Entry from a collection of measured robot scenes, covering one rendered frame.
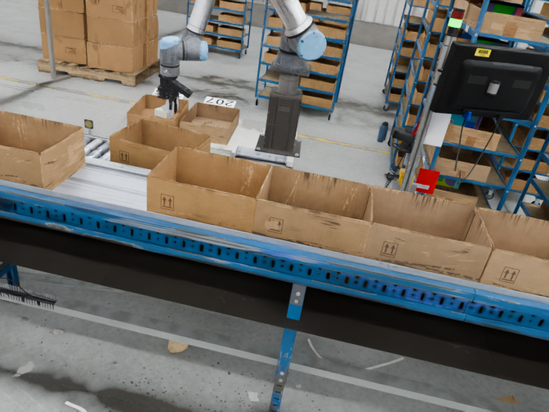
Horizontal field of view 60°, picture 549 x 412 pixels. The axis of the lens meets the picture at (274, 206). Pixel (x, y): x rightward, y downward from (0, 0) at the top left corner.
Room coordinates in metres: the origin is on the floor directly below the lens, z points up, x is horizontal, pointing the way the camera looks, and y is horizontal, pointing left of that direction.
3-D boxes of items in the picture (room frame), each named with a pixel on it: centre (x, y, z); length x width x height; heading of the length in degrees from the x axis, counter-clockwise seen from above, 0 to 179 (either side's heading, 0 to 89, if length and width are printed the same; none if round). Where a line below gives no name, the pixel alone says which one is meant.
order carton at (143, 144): (2.10, 0.59, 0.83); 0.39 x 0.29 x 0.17; 78
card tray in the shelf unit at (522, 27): (2.80, -1.07, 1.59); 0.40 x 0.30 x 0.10; 174
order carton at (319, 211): (1.51, -0.15, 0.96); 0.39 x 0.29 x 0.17; 84
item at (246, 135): (2.72, 0.43, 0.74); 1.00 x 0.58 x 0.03; 89
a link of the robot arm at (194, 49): (2.26, 0.48, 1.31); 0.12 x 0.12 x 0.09; 22
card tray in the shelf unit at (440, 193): (2.79, -1.08, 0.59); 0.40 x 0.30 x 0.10; 172
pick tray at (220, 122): (2.70, 0.46, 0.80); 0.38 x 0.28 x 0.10; 178
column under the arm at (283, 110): (2.62, 0.03, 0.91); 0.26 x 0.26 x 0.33; 89
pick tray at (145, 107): (2.71, 0.77, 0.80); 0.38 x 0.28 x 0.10; 2
